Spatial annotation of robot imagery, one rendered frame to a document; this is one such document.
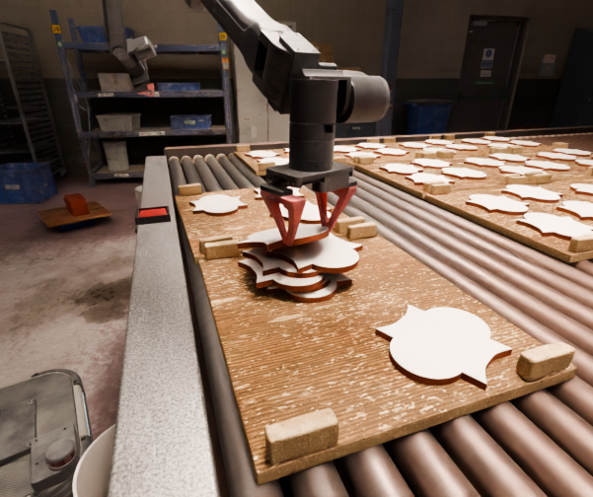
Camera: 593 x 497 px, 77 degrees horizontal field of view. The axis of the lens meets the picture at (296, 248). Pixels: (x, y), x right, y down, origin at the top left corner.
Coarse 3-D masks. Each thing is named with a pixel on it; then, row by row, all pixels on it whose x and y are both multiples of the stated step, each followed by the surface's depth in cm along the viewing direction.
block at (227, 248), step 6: (234, 240) 65; (204, 246) 63; (210, 246) 62; (216, 246) 63; (222, 246) 63; (228, 246) 63; (234, 246) 64; (210, 252) 63; (216, 252) 63; (222, 252) 63; (228, 252) 64; (234, 252) 64; (240, 252) 65; (210, 258) 63; (216, 258) 64
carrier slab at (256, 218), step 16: (208, 192) 102; (224, 192) 102; (240, 192) 102; (304, 192) 102; (192, 208) 89; (256, 208) 89; (192, 224) 79; (208, 224) 79; (224, 224) 79; (240, 224) 79; (256, 224) 79; (272, 224) 79; (304, 224) 79; (192, 240) 71; (240, 240) 71; (192, 256) 67
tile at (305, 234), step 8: (320, 224) 58; (264, 232) 60; (272, 232) 59; (304, 232) 53; (312, 232) 52; (320, 232) 51; (328, 232) 52; (248, 240) 55; (256, 240) 54; (264, 240) 53; (272, 240) 51; (280, 240) 51; (296, 240) 50; (304, 240) 50; (312, 240) 50; (272, 248) 50
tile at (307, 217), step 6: (306, 204) 89; (312, 204) 89; (282, 210) 85; (306, 210) 85; (312, 210) 85; (318, 210) 85; (330, 210) 86; (270, 216) 83; (282, 216) 82; (306, 216) 81; (312, 216) 81; (318, 216) 81; (330, 216) 81; (300, 222) 80; (306, 222) 80; (312, 222) 79; (318, 222) 79
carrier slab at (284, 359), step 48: (384, 240) 71; (240, 288) 55; (336, 288) 55; (384, 288) 55; (432, 288) 55; (240, 336) 44; (288, 336) 44; (336, 336) 44; (528, 336) 44; (240, 384) 37; (288, 384) 37; (336, 384) 37; (384, 384) 37; (528, 384) 38; (384, 432) 32
